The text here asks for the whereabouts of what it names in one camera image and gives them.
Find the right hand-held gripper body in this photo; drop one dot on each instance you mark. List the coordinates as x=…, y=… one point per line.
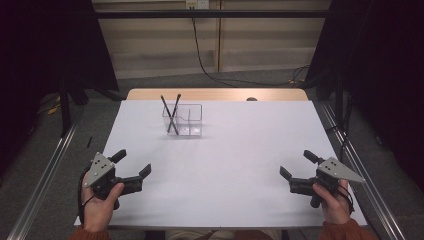
x=333, y=171

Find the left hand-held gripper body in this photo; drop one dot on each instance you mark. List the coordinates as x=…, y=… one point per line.
x=100, y=170

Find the clear plastic pen holder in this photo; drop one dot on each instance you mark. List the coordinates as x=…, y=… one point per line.
x=193, y=128

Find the black pen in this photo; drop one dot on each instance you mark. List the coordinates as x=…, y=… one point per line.
x=177, y=100
x=165, y=106

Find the person's right hand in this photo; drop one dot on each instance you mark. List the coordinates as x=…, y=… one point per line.
x=336, y=206

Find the person's left hand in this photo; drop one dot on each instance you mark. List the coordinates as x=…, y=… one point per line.
x=96, y=213

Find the small black floor object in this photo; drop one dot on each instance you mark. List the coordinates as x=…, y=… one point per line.
x=89, y=141

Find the white table cover sheet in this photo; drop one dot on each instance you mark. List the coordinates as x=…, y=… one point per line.
x=213, y=180

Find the black metal stand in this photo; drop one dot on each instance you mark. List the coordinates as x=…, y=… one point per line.
x=65, y=110

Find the black curtain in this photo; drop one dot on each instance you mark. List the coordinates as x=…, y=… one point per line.
x=376, y=83
x=40, y=60

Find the aluminium floor rail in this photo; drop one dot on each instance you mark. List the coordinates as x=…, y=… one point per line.
x=43, y=180
x=366, y=146

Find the black horizontal frame bar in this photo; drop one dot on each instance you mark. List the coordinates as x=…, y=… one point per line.
x=213, y=14

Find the white wall socket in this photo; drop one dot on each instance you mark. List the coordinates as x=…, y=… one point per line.
x=197, y=3

